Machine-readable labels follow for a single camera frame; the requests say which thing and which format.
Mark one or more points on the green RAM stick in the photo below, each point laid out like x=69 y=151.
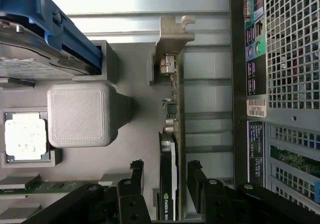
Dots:
x=50 y=187

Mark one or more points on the silver CPU chip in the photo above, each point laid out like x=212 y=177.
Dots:
x=25 y=136

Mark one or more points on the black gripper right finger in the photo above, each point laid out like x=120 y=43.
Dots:
x=210 y=201

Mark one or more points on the hard disk in blue carrier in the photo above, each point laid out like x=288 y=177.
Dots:
x=15 y=54

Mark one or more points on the grey plastic parts rack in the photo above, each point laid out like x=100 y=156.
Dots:
x=140 y=134

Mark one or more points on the open black PC case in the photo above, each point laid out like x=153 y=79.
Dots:
x=236 y=84

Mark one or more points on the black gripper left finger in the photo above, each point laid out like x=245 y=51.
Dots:
x=130 y=201

